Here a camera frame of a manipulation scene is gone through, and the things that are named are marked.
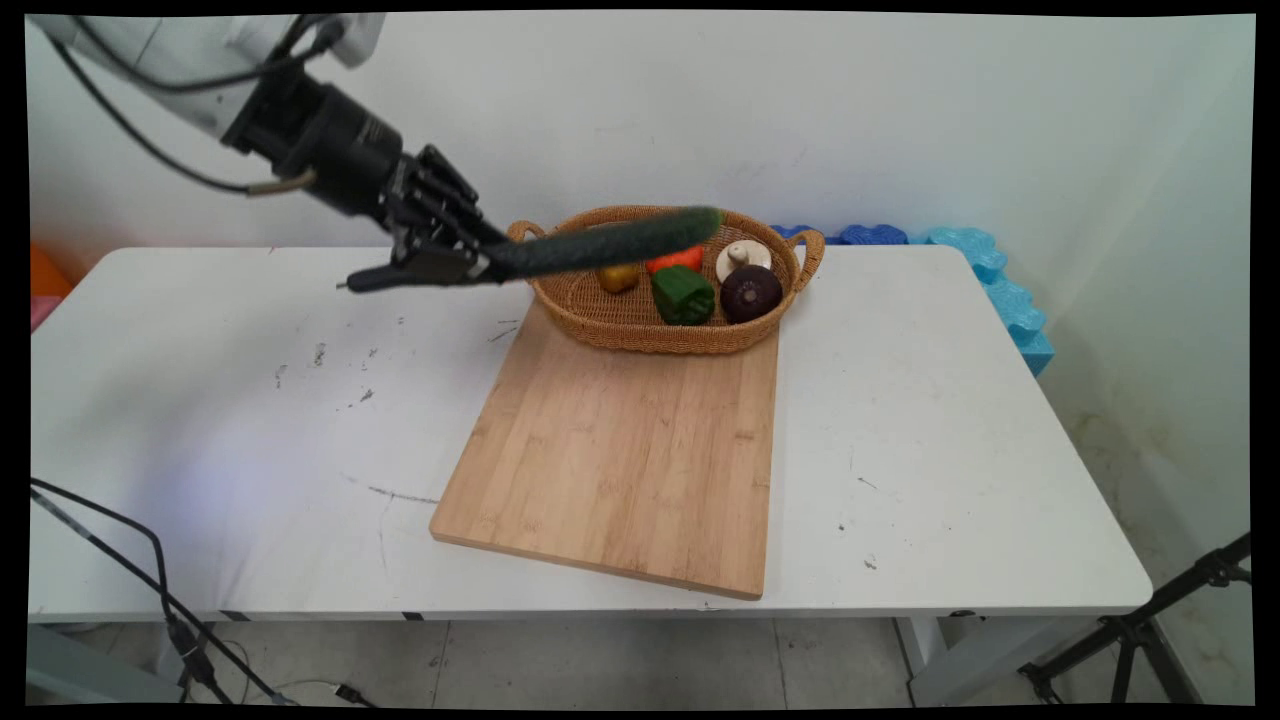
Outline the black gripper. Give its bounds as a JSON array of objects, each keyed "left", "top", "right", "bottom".
[{"left": 221, "top": 72, "right": 511, "bottom": 288}]

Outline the dark green toy cucumber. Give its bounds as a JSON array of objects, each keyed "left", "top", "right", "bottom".
[{"left": 337, "top": 206, "right": 724, "bottom": 294}]

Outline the woven wicker basket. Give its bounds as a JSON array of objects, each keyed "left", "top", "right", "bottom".
[{"left": 505, "top": 205, "right": 827, "bottom": 356}]

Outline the orange-red toy tomato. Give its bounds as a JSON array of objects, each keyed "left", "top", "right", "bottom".
[{"left": 645, "top": 244, "right": 707, "bottom": 275}]

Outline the green toy bell pepper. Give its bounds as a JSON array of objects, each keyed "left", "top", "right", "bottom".
[{"left": 653, "top": 265, "right": 716, "bottom": 326}]

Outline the wooden cutting board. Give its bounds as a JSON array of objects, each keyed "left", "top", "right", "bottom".
[{"left": 429, "top": 298, "right": 780, "bottom": 602}]

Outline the white toy mushroom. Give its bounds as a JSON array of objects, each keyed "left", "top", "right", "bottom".
[{"left": 715, "top": 240, "right": 773, "bottom": 284}]

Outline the dark purple toy onion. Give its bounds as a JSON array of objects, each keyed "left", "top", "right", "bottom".
[{"left": 720, "top": 264, "right": 784, "bottom": 324}]

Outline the orange object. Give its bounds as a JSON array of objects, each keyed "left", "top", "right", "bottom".
[{"left": 30, "top": 245, "right": 75, "bottom": 300}]

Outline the dark blue foam mat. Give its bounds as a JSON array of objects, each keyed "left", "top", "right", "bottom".
[{"left": 770, "top": 223, "right": 909, "bottom": 247}]

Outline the straight black stand rod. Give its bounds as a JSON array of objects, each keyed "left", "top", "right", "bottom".
[{"left": 30, "top": 488, "right": 296, "bottom": 706}]

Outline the light blue foam mat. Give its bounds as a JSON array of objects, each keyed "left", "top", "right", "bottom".
[{"left": 906, "top": 226, "right": 1056, "bottom": 378}]

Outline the white table leg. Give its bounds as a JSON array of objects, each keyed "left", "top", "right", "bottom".
[{"left": 893, "top": 613, "right": 1041, "bottom": 707}]

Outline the black tripod stand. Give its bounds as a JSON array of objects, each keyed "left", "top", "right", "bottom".
[{"left": 1017, "top": 532, "right": 1253, "bottom": 706}]

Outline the curved black cable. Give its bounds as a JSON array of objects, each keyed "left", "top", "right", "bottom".
[{"left": 30, "top": 478, "right": 236, "bottom": 704}]

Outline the black plug with white cable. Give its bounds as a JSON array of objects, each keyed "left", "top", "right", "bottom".
[{"left": 250, "top": 680, "right": 378, "bottom": 708}]

